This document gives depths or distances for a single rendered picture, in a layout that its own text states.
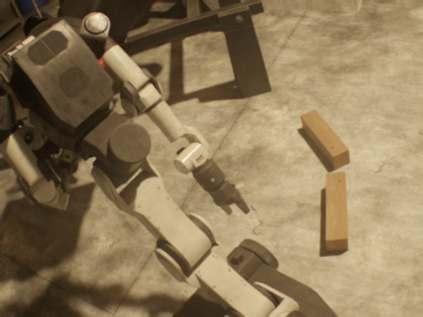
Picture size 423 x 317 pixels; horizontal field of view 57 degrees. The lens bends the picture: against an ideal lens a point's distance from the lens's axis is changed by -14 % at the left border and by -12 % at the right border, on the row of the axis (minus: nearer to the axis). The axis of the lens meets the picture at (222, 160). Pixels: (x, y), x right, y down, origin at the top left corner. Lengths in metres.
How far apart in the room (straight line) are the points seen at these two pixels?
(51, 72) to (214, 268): 0.82
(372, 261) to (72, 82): 1.42
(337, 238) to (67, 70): 1.29
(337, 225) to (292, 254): 0.25
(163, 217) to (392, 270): 1.03
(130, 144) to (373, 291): 1.20
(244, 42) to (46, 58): 1.69
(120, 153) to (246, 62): 1.76
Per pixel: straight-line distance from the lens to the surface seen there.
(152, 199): 1.35
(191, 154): 1.42
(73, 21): 2.12
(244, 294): 1.50
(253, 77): 2.83
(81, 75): 1.23
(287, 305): 1.49
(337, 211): 1.99
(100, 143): 1.17
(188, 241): 1.38
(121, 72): 1.40
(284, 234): 2.07
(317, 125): 2.41
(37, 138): 1.83
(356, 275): 1.90
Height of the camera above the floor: 1.66
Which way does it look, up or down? 41 degrees down
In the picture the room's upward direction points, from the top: 21 degrees counter-clockwise
